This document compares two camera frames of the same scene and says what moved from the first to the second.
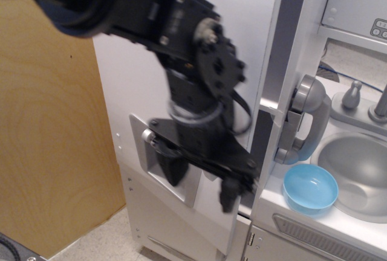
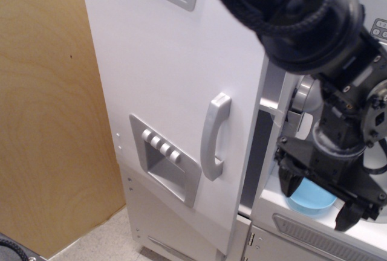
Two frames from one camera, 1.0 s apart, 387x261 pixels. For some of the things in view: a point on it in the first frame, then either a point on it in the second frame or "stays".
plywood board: x=59 y=174 stays
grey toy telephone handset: x=304 y=127 stays
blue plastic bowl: x=309 y=188 stays
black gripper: x=211 y=145 to x=347 y=176
